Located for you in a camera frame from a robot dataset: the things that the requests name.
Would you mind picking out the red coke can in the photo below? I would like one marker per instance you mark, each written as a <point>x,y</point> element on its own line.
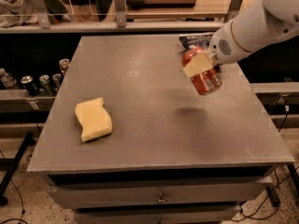
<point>204,83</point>

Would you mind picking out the dark blue chip bag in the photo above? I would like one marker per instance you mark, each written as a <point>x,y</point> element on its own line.
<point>191,41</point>

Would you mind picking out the black stand leg left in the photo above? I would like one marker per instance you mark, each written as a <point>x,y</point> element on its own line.
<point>9,165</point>

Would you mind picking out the left metal glass bracket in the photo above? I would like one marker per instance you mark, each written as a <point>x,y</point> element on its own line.
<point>42,13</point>

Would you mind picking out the silver can on shelf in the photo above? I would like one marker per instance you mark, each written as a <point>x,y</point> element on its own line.
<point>57,79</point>

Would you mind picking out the middle metal glass bracket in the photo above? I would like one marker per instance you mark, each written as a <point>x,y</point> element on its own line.
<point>120,13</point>

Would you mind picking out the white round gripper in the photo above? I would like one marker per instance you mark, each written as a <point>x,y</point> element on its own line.
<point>224,45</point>

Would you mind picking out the grey cloth behind glass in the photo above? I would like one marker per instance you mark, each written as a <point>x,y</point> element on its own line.
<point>20,12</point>

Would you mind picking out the green can on shelf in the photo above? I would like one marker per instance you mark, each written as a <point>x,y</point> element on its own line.
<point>45,83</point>

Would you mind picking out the plastic bottle on shelf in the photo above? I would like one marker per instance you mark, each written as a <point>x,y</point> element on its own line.
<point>8,80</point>

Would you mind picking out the red can on shelf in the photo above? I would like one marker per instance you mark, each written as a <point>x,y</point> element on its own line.
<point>64,64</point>

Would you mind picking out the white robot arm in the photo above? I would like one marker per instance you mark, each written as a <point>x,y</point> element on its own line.
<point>263,23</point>

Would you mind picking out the dark blue can on shelf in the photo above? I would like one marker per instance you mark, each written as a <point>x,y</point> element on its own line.
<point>30,85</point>

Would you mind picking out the right metal glass bracket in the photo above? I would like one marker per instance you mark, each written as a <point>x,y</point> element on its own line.
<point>233,9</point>

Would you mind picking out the metal glass bracket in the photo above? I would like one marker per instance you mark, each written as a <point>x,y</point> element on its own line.
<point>42,13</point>
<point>233,9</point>
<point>120,13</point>

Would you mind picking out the top drawer metal handle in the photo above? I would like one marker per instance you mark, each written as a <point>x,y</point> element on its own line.
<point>161,199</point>

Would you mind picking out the yellow sponge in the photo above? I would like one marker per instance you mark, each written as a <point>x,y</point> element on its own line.
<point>94,119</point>

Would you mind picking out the grey drawer cabinet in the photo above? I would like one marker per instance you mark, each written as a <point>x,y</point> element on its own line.
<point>205,154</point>

